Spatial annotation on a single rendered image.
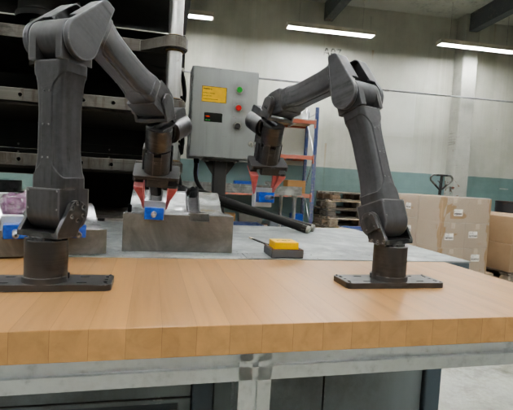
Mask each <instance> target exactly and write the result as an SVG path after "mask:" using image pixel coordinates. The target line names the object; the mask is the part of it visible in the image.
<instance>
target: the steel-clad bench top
mask: <svg viewBox="0 0 513 410"><path fill-rule="evenodd" d="M98 223H99V224H100V225H102V226H103V227H104V228H105V229H107V248H106V254H88V255H68V257H95V258H157V259H219V260H342V261H372V260H373V249H374V243H373V242H368V241H369V240H368V237H367V235H365V234H364V233H363V232H362V231H359V230H356V229H328V228H315V230H314V231H313V232H309V233H302V232H301V231H298V230H295V229H291V228H288V227H275V226H249V225H233V241H232V253H213V252H164V251H122V228H123V222H119V221H98ZM248 237H252V238H255V239H258V240H260V241H263V242H266V243H269V242H270V238H277V239H292V240H294V241H296V242H298V243H299V248H300V249H302V250H304V257H303V259H298V258H271V257H270V256H268V255H267V254H266V253H265V252H264V245H265V244H263V243H260V242H257V241H255V240H252V239H251V238H248ZM405 246H407V247H408V254H407V262H446V263H470V262H471V261H467V260H462V259H459V258H456V257H453V256H450V255H444V254H441V253H438V252H435V251H430V250H427V249H423V248H421V247H417V246H412V245H409V244H405Z"/></svg>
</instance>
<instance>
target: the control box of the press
mask: <svg viewBox="0 0 513 410"><path fill-rule="evenodd" d="M258 84H259V73H258V72H245V71H237V70H230V69H223V68H209V67H201V66H194V65H193V66H192V69H191V77H190V95H189V113H188V117H189V118H190V120H191V123H192V130H191V133H190V134H189V135H187V149H186V157H187V158H188V159H194V172H193V174H194V180H195V183H196V185H197V186H198V187H199V189H202V190H204V188H203V187H202V185H201V184H200V182H199V180H198V176H197V169H198V162H199V159H201V161H204V162H205V163H206V165H207V167H208V169H209V171H210V172H211V173H212V193H218V194H219V195H221V196H224V197H225V196H226V175H227V173H228V172H229V171H230V170H231V169H232V167H233V166H234V165H235V164H236V163H238V162H247V161H248V156H249V155H251V156H254V151H255V142H254V140H255V135H256V134H255V133H254V132H253V131H252V130H251V129H249V128H248V127H247V126H246V124H245V118H246V116H247V114H248V113H249V112H250V111H251V110H252V106H253V105H257V99H258Z"/></svg>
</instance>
